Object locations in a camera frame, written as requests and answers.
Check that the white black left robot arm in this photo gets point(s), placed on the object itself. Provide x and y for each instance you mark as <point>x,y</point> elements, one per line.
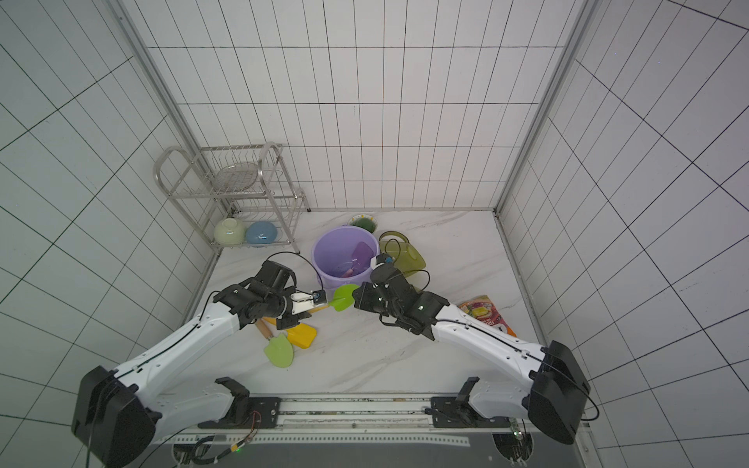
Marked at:
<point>120,412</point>

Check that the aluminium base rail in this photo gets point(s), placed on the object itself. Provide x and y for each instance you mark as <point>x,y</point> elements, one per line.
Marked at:
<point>380,415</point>

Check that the purple plastic bucket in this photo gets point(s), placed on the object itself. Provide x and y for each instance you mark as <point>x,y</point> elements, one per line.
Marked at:
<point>333,250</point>

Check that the light green bowl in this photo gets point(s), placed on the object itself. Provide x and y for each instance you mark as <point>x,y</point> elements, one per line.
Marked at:
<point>230,232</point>

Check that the green shovel yellow handle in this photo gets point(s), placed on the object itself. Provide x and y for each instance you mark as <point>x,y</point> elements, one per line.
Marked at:
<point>342,299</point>

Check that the metal dish rack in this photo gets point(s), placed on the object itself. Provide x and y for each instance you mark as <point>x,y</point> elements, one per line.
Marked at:
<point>186,179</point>

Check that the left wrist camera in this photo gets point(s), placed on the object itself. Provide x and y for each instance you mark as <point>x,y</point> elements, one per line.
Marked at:
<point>308,301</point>

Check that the blue bowl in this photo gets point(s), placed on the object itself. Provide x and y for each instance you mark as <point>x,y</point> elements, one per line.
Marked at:
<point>261,233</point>

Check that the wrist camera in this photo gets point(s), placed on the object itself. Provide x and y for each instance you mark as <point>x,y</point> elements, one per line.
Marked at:
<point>308,301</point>
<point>381,258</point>

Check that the green patterned bowl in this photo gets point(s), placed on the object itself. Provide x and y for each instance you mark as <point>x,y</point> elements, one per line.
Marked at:
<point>364,221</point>

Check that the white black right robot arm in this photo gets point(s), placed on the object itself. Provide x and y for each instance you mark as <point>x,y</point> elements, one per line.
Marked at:
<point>544,384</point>

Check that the orange snack bag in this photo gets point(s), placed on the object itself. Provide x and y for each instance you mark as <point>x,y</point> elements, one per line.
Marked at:
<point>483,309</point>

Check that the green transparent watering can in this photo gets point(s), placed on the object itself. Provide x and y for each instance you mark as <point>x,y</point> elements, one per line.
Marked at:
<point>404,254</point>

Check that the yellow plastic shovel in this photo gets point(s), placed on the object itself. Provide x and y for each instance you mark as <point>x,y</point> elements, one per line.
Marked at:
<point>301,336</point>

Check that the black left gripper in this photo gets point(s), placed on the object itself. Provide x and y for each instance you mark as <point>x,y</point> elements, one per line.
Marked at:
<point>291,322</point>

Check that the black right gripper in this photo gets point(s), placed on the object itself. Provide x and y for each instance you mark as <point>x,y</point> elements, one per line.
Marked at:
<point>368,298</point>

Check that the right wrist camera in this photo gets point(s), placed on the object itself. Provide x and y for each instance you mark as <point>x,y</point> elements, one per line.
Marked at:
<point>381,258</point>

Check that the light green shovel wooden handle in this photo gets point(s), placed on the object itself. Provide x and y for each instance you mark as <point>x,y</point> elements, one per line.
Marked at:
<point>279,351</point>

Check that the purple shovel pink handle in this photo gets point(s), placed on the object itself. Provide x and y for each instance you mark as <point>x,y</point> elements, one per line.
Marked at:
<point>360,260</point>

